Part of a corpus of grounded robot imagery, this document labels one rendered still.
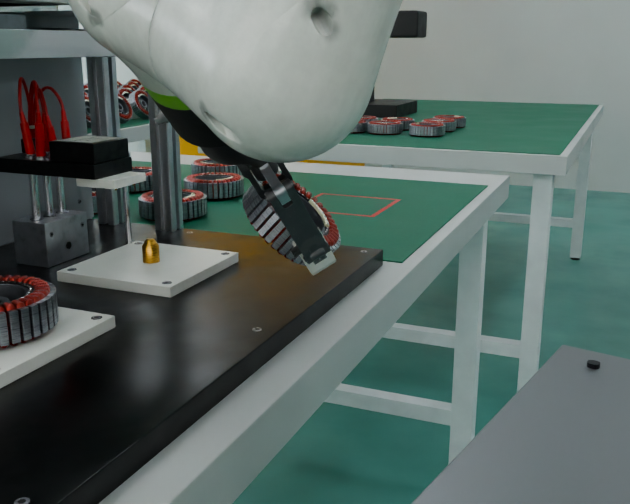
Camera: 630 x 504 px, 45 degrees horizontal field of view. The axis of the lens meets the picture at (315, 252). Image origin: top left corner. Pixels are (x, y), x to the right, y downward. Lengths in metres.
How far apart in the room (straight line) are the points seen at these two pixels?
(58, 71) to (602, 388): 0.88
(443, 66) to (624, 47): 1.26
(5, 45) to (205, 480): 0.51
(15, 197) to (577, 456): 0.85
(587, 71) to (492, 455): 5.45
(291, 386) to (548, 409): 0.27
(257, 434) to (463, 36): 5.42
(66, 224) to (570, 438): 0.70
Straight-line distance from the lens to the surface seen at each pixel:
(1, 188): 1.08
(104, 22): 0.50
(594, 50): 5.80
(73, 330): 0.71
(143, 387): 0.61
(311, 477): 1.95
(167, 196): 1.09
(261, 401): 0.63
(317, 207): 0.83
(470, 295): 1.72
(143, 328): 0.73
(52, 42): 0.91
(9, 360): 0.66
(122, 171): 0.92
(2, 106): 1.08
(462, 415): 1.83
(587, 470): 0.40
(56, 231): 0.96
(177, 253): 0.94
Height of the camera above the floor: 1.03
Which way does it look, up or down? 15 degrees down
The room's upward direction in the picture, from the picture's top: straight up
